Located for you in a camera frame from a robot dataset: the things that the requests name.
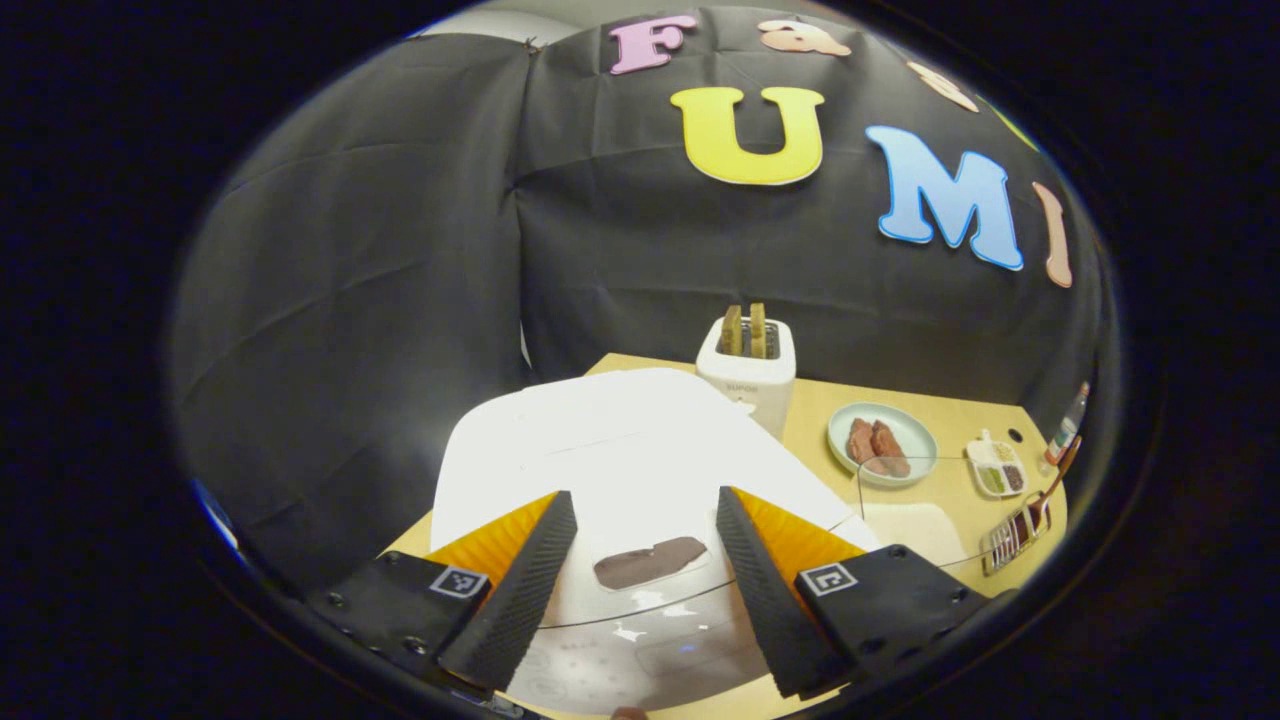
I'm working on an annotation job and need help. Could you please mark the white sectioned bean dish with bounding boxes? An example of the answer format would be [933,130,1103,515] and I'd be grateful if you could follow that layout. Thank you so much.
[966,430,1030,499]

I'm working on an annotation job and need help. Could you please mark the light green plate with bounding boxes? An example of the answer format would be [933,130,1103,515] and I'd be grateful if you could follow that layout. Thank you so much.
[827,402,940,489]

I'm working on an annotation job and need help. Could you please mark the glass rice container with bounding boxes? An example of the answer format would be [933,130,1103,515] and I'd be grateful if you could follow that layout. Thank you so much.
[855,455,993,578]

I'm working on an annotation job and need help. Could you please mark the clear plastic bottle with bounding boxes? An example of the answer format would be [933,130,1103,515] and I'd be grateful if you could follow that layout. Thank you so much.
[1045,382,1092,467]

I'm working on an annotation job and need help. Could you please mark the white toaster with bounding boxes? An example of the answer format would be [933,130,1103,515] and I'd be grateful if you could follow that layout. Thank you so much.
[696,315,799,442]

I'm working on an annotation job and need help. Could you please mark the white rice cooker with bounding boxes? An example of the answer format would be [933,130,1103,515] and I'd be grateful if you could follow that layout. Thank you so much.
[430,368,883,717]

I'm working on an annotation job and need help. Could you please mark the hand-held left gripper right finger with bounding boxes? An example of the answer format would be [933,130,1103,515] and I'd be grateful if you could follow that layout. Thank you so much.
[716,486,1016,699]

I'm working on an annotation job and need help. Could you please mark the black backdrop cloth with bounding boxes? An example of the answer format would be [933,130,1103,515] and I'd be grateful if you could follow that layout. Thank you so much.
[170,5,1113,566]

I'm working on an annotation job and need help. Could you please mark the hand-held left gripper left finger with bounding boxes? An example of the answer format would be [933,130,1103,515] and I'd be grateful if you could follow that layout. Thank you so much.
[305,490,579,693]

